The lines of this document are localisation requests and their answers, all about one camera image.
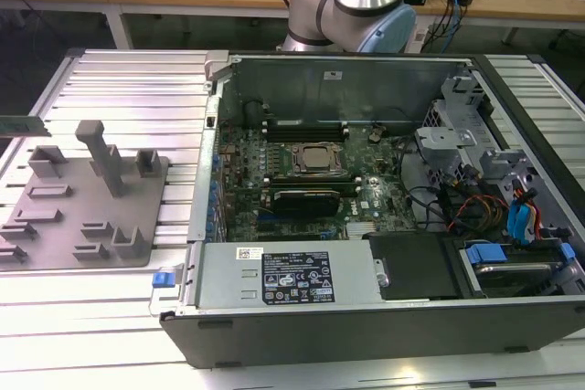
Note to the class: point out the black drive bay cover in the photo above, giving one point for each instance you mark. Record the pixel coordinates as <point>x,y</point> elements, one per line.
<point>411,262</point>

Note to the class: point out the grey case corner latch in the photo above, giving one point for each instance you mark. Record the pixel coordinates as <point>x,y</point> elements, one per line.
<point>215,63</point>

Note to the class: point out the white sticker on case wall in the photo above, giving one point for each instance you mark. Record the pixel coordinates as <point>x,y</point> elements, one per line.
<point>332,75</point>

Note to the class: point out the blue case latch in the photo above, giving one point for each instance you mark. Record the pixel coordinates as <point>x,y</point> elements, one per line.
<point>163,280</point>

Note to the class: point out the metal drive cage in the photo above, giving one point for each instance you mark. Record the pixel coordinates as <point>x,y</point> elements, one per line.
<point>448,134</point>

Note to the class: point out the open black PC case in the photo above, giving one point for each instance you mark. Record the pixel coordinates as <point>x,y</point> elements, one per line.
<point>365,340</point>

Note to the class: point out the black power supply label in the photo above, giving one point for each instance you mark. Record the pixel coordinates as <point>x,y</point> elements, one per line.
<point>297,278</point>

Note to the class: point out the hard disk in blue carrier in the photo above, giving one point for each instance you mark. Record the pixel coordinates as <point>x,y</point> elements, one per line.
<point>484,254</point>

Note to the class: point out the green motherboard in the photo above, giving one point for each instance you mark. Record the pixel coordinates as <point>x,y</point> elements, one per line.
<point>379,180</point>

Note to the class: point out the black RAM slot bank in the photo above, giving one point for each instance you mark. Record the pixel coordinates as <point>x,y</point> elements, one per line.
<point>306,130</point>
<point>315,176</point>

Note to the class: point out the grey metal bracket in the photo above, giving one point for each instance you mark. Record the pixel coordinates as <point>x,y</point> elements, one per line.
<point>503,164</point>

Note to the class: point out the round coin battery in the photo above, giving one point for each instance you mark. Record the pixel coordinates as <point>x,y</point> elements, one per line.
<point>375,136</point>

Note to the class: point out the grey power supply unit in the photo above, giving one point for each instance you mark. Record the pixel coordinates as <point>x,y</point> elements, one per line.
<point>228,280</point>

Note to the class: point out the silver CPU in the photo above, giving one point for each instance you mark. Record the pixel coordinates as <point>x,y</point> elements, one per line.
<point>315,155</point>

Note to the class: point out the black graphics card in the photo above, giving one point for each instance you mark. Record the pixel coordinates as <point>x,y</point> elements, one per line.
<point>306,203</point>

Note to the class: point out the silver chipset heatsink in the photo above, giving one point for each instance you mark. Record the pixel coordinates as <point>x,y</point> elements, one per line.
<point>363,228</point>

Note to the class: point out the grey parts rack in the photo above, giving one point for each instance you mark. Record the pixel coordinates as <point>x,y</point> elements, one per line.
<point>91,207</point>

